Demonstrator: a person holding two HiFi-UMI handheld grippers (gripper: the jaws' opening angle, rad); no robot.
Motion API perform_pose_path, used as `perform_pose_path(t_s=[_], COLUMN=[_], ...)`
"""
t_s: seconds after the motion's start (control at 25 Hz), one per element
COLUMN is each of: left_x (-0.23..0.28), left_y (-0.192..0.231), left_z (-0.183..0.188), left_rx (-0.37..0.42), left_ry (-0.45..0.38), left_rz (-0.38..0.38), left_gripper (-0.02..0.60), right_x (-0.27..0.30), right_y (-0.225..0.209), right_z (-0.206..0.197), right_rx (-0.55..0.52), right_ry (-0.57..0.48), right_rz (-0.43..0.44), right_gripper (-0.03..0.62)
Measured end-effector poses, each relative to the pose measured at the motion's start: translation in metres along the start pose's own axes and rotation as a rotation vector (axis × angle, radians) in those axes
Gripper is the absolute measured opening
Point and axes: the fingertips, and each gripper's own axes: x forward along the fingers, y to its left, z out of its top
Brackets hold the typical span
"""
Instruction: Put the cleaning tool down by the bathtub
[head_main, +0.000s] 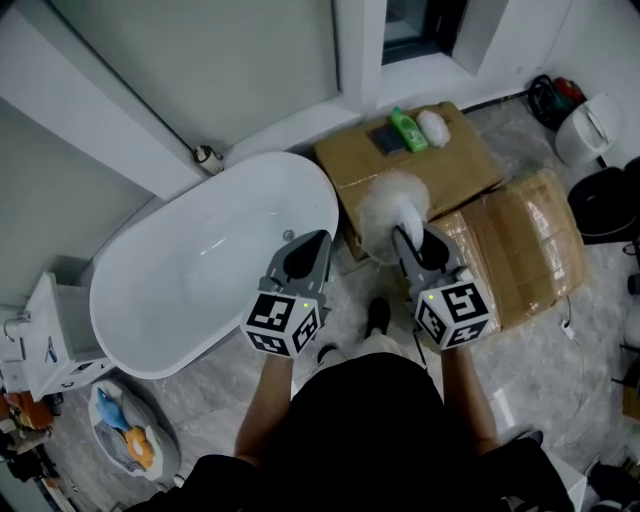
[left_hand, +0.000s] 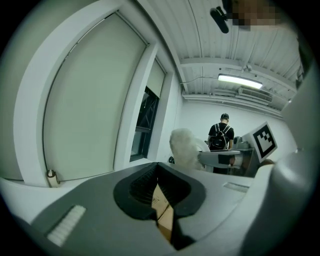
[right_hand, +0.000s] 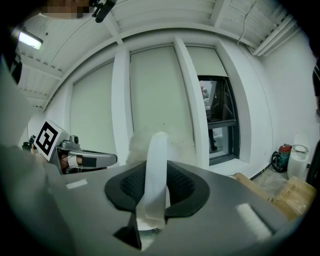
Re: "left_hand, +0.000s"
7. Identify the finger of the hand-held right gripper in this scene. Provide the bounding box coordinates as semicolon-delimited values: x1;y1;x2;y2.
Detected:
198;150;242;168

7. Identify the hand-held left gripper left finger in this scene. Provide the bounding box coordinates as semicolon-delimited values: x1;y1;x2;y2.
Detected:
31;161;181;256

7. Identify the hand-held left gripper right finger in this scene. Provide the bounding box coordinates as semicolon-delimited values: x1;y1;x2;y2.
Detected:
156;161;256;256

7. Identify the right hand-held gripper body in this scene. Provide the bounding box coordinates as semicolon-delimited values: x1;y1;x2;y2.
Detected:
233;121;279;178

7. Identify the white fluffy cleaning tool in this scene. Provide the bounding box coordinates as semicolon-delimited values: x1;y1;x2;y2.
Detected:
169;127;212;173

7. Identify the grey appliance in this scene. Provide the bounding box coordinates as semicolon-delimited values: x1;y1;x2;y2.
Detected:
233;135;251;151

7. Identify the white ceiling air conditioner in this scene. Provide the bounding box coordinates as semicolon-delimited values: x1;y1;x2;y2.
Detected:
237;86;274;103

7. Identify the brown cardboard box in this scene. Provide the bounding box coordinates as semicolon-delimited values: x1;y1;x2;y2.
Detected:
151;184;175;243

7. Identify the person's white shirt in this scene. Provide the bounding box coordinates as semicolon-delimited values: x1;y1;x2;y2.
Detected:
239;59;320;256

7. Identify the long ceiling light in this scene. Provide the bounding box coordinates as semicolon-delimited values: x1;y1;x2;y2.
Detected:
217;73;264;90

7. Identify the dark glass window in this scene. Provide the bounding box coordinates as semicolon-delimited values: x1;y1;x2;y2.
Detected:
129;86;161;162

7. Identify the small white roller blind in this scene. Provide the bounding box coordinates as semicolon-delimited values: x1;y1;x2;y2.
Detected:
145;57;166;99

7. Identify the large white roller blind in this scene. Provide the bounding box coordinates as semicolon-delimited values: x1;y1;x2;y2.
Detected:
42;11;148;182

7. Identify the white blind cord holder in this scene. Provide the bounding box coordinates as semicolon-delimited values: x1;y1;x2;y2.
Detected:
45;169;61;188

